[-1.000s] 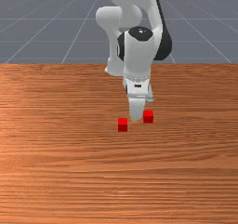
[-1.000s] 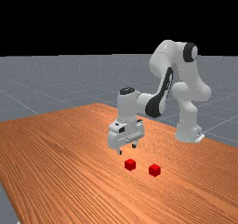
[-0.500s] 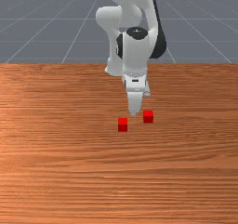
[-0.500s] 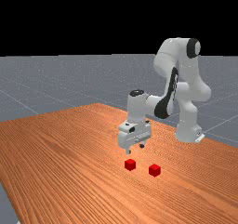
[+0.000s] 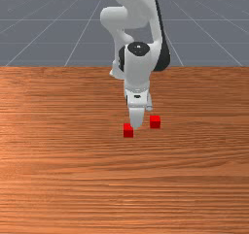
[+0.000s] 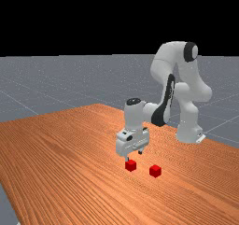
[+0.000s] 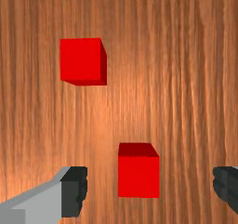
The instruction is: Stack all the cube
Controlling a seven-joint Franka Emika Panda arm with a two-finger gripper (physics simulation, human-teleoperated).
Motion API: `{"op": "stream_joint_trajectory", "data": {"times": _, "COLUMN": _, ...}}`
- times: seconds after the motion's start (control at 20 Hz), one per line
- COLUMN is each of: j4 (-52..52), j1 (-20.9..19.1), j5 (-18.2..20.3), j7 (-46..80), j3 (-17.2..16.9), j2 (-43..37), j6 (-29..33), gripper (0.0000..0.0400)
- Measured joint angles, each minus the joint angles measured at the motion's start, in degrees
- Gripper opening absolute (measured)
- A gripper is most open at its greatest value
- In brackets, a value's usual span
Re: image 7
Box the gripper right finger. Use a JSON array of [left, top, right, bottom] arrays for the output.
[[212, 165, 238, 216]]

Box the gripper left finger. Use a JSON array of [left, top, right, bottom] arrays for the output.
[[0, 165, 88, 224]]

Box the red cube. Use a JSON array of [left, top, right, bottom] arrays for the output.
[[59, 37, 108, 86], [117, 142, 161, 199]]

